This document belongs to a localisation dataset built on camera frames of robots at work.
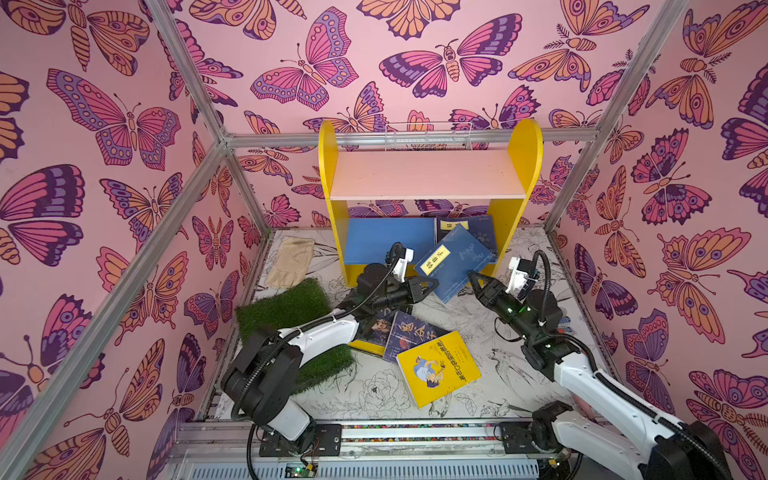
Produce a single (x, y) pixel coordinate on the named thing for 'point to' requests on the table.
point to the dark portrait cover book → (375, 328)
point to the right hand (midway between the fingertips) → (471, 271)
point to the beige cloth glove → (292, 261)
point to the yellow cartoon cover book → (437, 366)
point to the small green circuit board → (298, 471)
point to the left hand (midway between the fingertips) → (442, 283)
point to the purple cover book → (408, 334)
